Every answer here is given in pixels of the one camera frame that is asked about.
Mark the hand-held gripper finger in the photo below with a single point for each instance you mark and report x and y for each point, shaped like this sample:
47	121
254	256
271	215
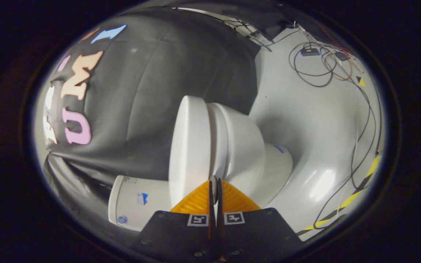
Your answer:
212	233
219	233

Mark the white toilet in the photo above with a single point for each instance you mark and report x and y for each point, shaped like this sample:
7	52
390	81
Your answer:
239	146

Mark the white toilet tank lid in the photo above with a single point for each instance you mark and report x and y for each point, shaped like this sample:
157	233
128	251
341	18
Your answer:
113	204

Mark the yellow black floor tape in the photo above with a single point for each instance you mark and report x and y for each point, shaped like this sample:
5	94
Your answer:
349	199

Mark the black backdrop cloth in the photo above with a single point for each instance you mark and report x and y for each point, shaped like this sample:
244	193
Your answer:
152	91

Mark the small black adapter box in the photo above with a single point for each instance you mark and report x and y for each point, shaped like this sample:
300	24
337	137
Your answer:
310	52
342	56

